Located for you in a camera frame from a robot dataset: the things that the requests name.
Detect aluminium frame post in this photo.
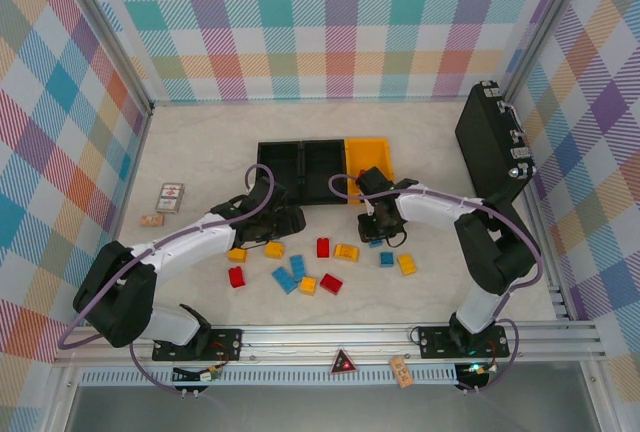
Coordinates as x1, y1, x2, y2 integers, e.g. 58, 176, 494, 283
502, 0, 599, 101
58, 0, 154, 116

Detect playing card box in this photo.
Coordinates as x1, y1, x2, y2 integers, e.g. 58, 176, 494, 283
154, 182, 186, 214

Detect black briefcase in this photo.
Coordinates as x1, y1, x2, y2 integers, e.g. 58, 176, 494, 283
454, 80, 539, 203

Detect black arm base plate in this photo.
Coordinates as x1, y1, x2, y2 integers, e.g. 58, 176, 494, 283
152, 327, 244, 364
417, 325, 505, 359

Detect yellow plastic bin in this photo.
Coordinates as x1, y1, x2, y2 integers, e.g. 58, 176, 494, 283
343, 136, 396, 206

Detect aluminium rail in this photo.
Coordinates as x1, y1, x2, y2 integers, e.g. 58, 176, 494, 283
53, 321, 601, 367

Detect purple cable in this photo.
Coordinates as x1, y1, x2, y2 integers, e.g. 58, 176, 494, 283
328, 174, 544, 396
57, 164, 276, 396

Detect perforated cable tray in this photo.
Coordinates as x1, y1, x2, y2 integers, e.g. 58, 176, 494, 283
79, 369, 501, 387

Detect small connector board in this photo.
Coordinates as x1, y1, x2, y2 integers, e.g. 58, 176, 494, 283
457, 361, 499, 388
172, 365, 222, 384

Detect wooden tag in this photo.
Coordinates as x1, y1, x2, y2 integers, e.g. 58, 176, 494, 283
389, 356, 414, 388

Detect triangle warning sign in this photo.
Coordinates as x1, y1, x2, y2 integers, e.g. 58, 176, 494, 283
329, 349, 359, 376

